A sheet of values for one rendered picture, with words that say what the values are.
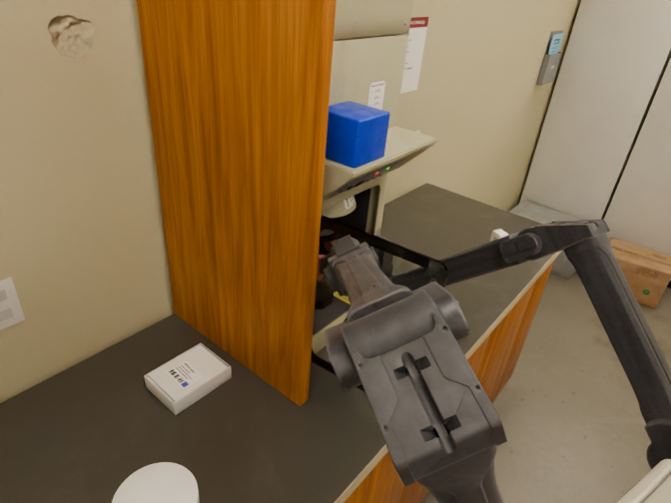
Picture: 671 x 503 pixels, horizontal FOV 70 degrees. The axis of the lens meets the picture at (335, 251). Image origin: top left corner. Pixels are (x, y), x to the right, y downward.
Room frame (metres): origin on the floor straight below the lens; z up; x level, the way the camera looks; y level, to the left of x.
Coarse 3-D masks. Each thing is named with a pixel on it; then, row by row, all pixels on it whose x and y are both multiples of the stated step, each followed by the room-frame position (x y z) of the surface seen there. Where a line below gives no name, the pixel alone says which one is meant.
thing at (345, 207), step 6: (348, 198) 1.06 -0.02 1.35; (336, 204) 1.03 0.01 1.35; (342, 204) 1.04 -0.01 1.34; (348, 204) 1.05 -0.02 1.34; (354, 204) 1.08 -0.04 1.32; (324, 210) 1.01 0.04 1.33; (330, 210) 1.02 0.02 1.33; (336, 210) 1.02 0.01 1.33; (342, 210) 1.03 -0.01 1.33; (348, 210) 1.05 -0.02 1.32; (330, 216) 1.01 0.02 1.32; (336, 216) 1.02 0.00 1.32; (342, 216) 1.03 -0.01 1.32
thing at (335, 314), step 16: (336, 224) 0.85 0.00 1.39; (320, 240) 0.87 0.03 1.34; (368, 240) 0.81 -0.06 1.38; (384, 240) 0.80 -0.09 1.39; (320, 256) 0.87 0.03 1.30; (384, 256) 0.79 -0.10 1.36; (400, 256) 0.77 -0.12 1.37; (416, 256) 0.76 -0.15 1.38; (320, 272) 0.87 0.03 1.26; (384, 272) 0.79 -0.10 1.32; (400, 272) 0.77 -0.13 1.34; (416, 272) 0.75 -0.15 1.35; (432, 272) 0.74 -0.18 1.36; (320, 288) 0.86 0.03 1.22; (416, 288) 0.75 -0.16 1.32; (320, 304) 0.86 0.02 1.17; (336, 304) 0.84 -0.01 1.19; (320, 320) 0.86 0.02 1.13; (336, 320) 0.84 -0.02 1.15; (320, 336) 0.86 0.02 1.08; (320, 352) 0.86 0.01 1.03
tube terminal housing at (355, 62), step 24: (336, 48) 0.95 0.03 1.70; (360, 48) 1.01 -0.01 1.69; (384, 48) 1.07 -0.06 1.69; (336, 72) 0.95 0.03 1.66; (360, 72) 1.01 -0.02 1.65; (384, 72) 1.08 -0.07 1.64; (336, 96) 0.96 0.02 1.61; (360, 96) 1.02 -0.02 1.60; (384, 96) 1.09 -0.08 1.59; (360, 192) 1.05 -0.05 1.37; (384, 192) 1.14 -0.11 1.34
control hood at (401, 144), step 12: (396, 132) 1.09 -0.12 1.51; (408, 132) 1.10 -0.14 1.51; (396, 144) 1.01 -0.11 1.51; (408, 144) 1.01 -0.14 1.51; (420, 144) 1.02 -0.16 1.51; (432, 144) 1.06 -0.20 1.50; (384, 156) 0.92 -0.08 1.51; (396, 156) 0.94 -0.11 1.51; (408, 156) 1.01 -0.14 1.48; (336, 168) 0.84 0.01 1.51; (348, 168) 0.84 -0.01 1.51; (360, 168) 0.85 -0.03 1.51; (372, 168) 0.88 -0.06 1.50; (396, 168) 1.11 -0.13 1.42; (324, 180) 0.86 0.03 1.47; (336, 180) 0.84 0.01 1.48; (348, 180) 0.83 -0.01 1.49; (324, 192) 0.86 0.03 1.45
